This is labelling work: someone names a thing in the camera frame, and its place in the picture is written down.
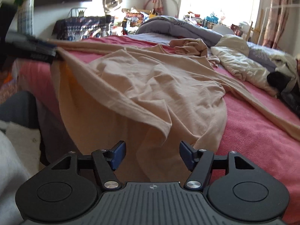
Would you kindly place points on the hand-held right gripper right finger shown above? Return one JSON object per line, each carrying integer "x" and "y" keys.
{"x": 185, "y": 153}

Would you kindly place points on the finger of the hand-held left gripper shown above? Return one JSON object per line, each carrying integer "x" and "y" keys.
{"x": 35, "y": 43}
{"x": 37, "y": 56}

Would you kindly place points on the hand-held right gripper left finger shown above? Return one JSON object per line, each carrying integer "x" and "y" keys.
{"x": 118, "y": 153}

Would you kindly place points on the pale beige garment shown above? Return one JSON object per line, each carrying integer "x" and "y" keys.
{"x": 152, "y": 86}

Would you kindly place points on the tan garment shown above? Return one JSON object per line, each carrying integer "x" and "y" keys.
{"x": 187, "y": 46}

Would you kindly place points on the checked bag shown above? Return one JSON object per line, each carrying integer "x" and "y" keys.
{"x": 25, "y": 18}

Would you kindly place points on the patterned tablecloth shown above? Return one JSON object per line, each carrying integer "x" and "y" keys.
{"x": 82, "y": 28}

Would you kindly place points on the pink blanket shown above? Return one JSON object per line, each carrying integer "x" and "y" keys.
{"x": 246, "y": 133}

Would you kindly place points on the table fan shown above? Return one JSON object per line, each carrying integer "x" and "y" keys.
{"x": 112, "y": 3}

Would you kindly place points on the colourful printed box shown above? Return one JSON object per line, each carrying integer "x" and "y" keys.
{"x": 134, "y": 18}

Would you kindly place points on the cream puffer coat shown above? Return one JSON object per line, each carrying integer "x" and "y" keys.
{"x": 239, "y": 61}

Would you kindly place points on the pale grey bedsheet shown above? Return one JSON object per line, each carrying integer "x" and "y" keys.
{"x": 150, "y": 37}

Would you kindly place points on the black garment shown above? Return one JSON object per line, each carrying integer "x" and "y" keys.
{"x": 279, "y": 79}

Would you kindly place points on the navy line-print garment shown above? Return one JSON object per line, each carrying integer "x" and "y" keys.
{"x": 293, "y": 100}

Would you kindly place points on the grey leaf-print duvet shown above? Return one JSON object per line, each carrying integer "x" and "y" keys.
{"x": 178, "y": 28}

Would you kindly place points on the white zip jacket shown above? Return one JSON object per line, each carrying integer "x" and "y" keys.
{"x": 286, "y": 62}

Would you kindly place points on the blue plush toy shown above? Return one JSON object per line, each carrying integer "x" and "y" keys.
{"x": 212, "y": 18}

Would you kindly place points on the wooden easel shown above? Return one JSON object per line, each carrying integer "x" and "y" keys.
{"x": 250, "y": 31}

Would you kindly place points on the pink hula hoop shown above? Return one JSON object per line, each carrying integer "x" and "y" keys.
{"x": 174, "y": 4}

